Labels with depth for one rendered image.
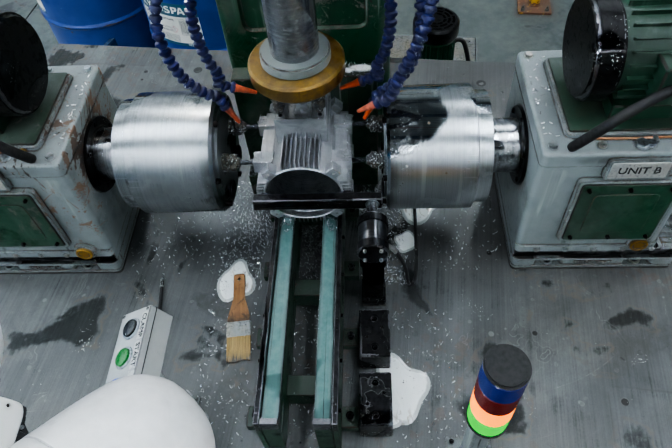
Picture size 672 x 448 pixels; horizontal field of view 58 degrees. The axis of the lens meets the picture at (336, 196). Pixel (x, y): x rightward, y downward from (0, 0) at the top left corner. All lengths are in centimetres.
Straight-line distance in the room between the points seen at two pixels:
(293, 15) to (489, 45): 227
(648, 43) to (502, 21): 234
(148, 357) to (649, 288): 100
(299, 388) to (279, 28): 65
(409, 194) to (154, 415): 82
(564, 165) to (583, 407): 45
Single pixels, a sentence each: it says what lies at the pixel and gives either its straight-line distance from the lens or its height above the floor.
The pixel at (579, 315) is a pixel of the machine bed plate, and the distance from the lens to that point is 136.
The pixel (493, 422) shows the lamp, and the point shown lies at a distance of 91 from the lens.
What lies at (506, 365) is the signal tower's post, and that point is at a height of 122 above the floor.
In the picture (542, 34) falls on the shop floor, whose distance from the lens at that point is 335.
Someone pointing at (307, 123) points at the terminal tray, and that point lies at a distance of 117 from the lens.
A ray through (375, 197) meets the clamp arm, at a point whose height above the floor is 103.
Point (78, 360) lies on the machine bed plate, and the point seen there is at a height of 80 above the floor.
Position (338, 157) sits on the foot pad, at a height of 107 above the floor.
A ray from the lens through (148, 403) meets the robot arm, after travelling 43.
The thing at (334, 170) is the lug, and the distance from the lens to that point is 115.
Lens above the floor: 195
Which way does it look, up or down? 51 degrees down
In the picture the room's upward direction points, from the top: 5 degrees counter-clockwise
